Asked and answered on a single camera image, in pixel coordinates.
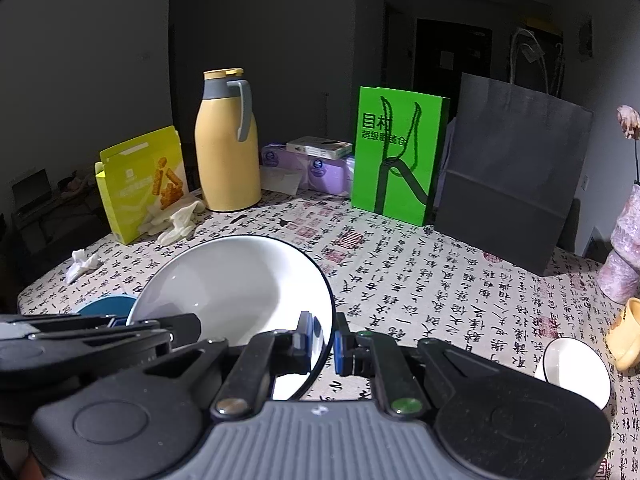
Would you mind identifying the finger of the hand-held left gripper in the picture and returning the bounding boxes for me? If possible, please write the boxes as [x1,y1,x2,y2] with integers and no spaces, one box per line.
[29,312,203,347]

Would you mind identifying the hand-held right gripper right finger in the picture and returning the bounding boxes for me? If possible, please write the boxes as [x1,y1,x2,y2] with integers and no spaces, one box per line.
[333,312,506,419]

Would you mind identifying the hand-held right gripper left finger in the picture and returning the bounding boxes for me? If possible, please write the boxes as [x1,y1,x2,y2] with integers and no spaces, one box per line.
[135,310,314,422]

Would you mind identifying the blue ribbed bowl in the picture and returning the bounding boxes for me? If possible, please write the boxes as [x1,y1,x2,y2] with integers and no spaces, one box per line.
[77,294,138,317]

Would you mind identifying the white bowl with black rim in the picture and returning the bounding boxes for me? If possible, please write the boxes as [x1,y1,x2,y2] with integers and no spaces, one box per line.
[534,337,612,411]
[126,235,335,401]

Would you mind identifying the crumpled white tissue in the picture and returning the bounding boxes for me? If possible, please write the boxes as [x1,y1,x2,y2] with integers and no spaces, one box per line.
[64,250,101,284]

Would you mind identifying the calligraphy print tablecloth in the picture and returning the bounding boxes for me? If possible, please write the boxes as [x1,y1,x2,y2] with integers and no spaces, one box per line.
[17,192,640,480]

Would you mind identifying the white disposable gloves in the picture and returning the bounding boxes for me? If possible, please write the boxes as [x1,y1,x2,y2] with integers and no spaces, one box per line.
[139,199,207,247]

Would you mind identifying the yellow snack box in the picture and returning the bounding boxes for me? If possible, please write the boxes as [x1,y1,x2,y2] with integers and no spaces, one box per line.
[95,126,190,246]

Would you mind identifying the purple wet wipes pack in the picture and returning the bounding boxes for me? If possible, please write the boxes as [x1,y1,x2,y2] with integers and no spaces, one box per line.
[261,143,306,195]
[300,156,357,196]

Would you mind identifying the open laptop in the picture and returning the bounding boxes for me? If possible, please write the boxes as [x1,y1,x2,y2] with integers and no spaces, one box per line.
[11,169,53,211]

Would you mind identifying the yellow thermos jug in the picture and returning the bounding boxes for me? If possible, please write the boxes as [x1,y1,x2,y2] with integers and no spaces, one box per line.
[195,68,262,212]

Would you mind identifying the green paper bag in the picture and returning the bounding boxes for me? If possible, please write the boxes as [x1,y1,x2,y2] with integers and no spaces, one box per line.
[351,86,451,227]

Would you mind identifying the small white carton box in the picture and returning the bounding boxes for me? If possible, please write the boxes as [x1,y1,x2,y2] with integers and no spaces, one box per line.
[286,136,353,161]

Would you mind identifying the dark grey paper bag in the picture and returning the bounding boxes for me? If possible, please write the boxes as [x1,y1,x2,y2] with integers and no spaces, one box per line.
[434,27,593,277]

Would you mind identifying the yellow mug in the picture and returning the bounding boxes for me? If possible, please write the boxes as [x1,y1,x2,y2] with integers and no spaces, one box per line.
[605,297,640,372]

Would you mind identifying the purple ceramic vase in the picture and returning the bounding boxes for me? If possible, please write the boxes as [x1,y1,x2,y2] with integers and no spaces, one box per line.
[597,185,640,305]

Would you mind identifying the dried pink roses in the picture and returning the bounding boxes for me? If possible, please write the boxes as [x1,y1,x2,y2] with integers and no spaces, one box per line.
[616,105,640,186]

